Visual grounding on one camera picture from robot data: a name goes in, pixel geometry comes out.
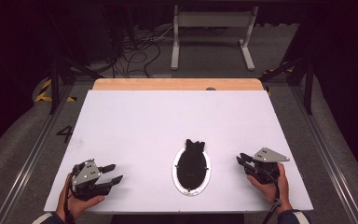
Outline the aluminium floor rail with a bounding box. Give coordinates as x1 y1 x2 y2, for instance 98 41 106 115
0 83 76 224
288 83 358 224

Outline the person's right hand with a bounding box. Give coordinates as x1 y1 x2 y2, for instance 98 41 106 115
246 161 293 215

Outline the white metal desk frame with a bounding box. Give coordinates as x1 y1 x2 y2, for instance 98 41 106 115
171 4 260 72

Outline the oval pearl-framed mirror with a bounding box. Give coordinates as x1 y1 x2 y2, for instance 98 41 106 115
171 138 213 197

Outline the bundle of floor cables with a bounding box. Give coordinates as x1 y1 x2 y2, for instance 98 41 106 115
110 24 175 78

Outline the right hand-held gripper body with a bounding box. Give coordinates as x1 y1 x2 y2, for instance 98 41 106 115
243 147 291 185

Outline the yellow-black floor tape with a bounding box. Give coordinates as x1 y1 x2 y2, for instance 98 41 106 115
35 78 77 104

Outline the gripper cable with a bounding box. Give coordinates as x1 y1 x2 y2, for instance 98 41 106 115
63 171 76 223
261 169 283 224

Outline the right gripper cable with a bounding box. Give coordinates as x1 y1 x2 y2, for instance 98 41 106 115
261 169 283 224

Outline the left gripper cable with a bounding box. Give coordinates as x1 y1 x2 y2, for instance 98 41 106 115
63 171 76 223

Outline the black metal stand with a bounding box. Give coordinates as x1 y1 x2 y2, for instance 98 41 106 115
45 6 104 115
259 55 315 115

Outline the person's left hand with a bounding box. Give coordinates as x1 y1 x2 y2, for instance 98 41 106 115
55 173 106 222

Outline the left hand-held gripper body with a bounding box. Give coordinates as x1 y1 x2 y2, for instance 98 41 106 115
70 158 113 202

